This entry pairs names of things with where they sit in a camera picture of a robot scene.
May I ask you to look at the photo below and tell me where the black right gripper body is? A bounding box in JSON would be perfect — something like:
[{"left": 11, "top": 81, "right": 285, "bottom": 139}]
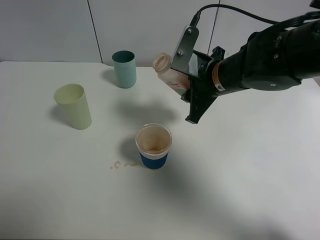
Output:
[{"left": 181, "top": 46, "right": 225, "bottom": 102}]

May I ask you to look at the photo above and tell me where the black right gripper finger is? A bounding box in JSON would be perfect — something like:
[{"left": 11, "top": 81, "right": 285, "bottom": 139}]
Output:
[{"left": 184, "top": 78, "right": 217, "bottom": 124}]

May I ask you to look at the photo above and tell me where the clear plastic drink bottle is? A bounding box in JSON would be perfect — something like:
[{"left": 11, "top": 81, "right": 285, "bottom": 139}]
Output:
[{"left": 152, "top": 52, "right": 191, "bottom": 96}]

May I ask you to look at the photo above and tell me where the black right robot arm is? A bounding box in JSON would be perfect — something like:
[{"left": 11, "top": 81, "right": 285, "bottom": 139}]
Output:
[{"left": 182, "top": 20, "right": 320, "bottom": 124}]

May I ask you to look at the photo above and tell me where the blue sleeved clear cup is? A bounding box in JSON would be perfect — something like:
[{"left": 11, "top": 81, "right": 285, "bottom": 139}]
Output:
[{"left": 135, "top": 123, "right": 172, "bottom": 170}]

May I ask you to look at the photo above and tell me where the teal plastic cup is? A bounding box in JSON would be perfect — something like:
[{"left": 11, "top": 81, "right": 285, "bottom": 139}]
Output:
[{"left": 112, "top": 50, "right": 137, "bottom": 89}]

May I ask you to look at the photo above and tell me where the pale yellow plastic cup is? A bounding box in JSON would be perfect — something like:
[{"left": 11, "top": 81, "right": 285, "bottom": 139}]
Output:
[{"left": 53, "top": 83, "right": 92, "bottom": 130}]

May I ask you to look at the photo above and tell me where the brown spill stain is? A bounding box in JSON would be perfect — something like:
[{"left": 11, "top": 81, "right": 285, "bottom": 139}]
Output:
[{"left": 109, "top": 160, "right": 139, "bottom": 170}]

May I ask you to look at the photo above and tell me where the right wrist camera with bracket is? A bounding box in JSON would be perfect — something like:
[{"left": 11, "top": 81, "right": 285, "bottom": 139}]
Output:
[{"left": 170, "top": 25, "right": 199, "bottom": 75}]

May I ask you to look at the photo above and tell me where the black right camera cable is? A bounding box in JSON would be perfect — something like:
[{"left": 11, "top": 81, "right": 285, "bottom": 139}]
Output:
[{"left": 189, "top": 4, "right": 281, "bottom": 27}]

